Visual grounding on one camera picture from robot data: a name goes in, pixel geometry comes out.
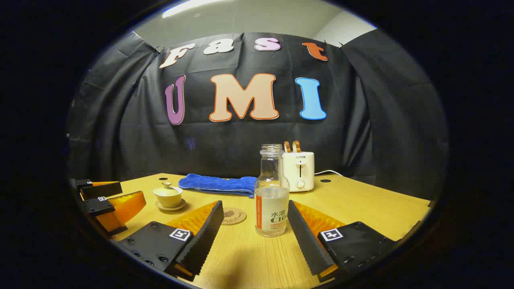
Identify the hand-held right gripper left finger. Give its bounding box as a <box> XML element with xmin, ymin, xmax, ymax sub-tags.
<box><xmin>114</xmin><ymin>200</ymin><xmax>224</xmax><ymax>281</ymax></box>

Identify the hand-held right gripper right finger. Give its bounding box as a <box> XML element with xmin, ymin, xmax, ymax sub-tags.
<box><xmin>287</xmin><ymin>199</ymin><xmax>402</xmax><ymax>282</ymax></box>

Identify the round cork coaster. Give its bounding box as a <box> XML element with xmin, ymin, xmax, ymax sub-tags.
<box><xmin>220</xmin><ymin>207</ymin><xmax>247</xmax><ymax>226</ymax></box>

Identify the clear glass water bottle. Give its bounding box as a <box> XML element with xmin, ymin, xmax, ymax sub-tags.
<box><xmin>254</xmin><ymin>144</ymin><xmax>290</xmax><ymax>238</ymax></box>

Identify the cream ceramic teacup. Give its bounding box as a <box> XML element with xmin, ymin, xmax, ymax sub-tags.
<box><xmin>153</xmin><ymin>191</ymin><xmax>184</xmax><ymax>208</ymax></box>

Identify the cream teacup lid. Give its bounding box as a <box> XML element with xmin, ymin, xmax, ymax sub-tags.
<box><xmin>154</xmin><ymin>182</ymin><xmax>182</xmax><ymax>197</ymax></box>

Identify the cream ceramic saucer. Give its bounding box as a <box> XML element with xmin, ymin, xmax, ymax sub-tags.
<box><xmin>155</xmin><ymin>199</ymin><xmax>187</xmax><ymax>212</ymax></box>

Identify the blue folded towel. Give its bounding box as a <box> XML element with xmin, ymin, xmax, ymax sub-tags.
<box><xmin>178</xmin><ymin>173</ymin><xmax>258</xmax><ymax>198</ymax></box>

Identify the white toaster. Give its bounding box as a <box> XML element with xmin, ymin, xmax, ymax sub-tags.
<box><xmin>281</xmin><ymin>151</ymin><xmax>315</xmax><ymax>192</ymax></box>

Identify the black backdrop cloth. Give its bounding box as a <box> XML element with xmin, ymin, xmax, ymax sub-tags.
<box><xmin>66</xmin><ymin>29</ymin><xmax>448</xmax><ymax>201</ymax></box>

